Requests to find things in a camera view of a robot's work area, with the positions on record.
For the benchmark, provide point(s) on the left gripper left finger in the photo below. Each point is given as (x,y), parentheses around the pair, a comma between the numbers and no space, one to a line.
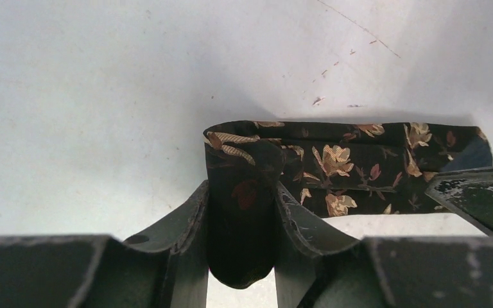
(163,265)

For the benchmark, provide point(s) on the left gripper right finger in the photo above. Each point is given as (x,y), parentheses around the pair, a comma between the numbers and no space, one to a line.
(320,266)

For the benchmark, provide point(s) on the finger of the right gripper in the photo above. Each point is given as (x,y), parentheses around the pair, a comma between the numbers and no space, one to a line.
(467,193)

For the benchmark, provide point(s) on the black gold floral tie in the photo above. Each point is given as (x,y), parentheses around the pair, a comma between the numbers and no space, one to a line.
(331,169)

